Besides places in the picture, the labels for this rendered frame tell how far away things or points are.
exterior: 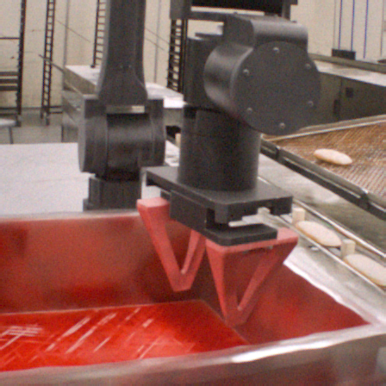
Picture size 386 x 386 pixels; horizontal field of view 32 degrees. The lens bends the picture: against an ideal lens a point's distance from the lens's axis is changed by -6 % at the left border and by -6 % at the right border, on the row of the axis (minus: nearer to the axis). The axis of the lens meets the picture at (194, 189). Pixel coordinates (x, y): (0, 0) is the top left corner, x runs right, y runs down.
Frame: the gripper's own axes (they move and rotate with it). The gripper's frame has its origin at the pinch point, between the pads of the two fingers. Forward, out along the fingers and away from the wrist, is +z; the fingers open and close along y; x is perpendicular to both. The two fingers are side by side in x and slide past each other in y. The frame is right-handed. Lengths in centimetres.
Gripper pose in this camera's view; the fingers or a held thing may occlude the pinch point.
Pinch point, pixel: (208, 297)
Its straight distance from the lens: 53.9
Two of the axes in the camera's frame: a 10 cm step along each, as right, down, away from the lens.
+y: -5.4, -2.5, 8.1
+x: -8.4, 0.8, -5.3
